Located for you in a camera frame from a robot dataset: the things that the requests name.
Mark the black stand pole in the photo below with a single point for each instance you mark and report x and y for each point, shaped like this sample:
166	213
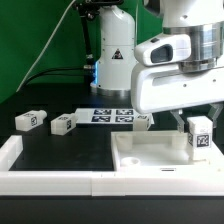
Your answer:
88	10

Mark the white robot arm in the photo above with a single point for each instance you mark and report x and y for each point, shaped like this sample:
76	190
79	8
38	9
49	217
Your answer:
179	68

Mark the white U-shaped fence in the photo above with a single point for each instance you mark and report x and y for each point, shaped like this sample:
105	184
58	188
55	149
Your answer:
202	180

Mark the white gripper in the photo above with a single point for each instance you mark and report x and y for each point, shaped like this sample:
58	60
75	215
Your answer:
165	87

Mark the white sheet with markers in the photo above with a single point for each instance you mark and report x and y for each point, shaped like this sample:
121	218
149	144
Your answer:
106	115

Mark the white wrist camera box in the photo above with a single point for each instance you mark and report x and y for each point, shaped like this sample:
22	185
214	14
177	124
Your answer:
163	49

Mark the white square table top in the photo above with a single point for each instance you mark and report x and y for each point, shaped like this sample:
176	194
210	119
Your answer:
144	151

